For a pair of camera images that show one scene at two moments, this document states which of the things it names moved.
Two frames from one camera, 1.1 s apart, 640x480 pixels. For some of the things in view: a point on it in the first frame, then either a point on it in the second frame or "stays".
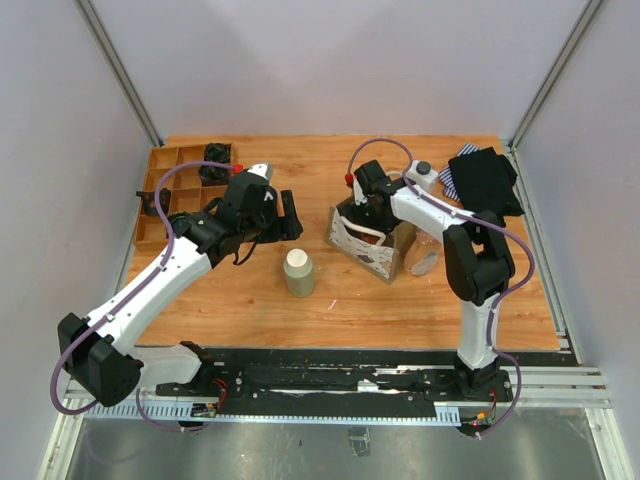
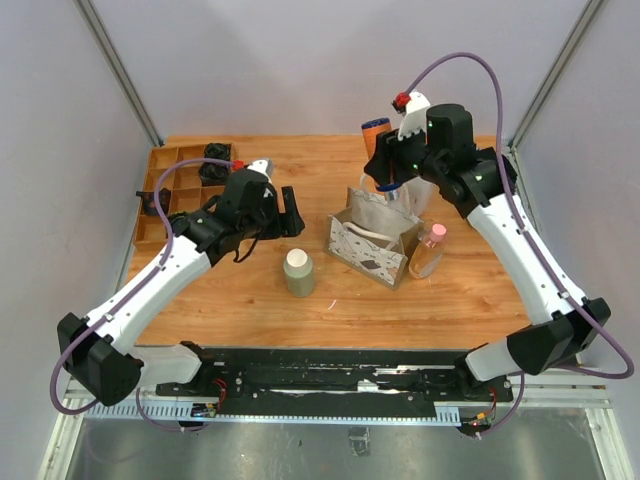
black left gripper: [287, 227] stays
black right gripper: [387, 225] -> [387, 152]
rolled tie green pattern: [217, 152] stays
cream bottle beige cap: [299, 271] stays
